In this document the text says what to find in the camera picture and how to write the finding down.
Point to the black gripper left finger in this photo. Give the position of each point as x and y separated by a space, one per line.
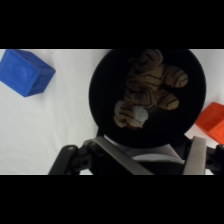
113 156

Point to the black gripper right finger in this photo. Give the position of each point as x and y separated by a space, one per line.
196 156

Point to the orange block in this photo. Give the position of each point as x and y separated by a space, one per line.
213 121

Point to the blue cube block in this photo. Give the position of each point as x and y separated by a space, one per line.
25 71

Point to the striped plush tiger toy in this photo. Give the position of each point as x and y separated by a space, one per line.
148 87

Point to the black bowl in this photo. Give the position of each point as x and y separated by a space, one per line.
106 100

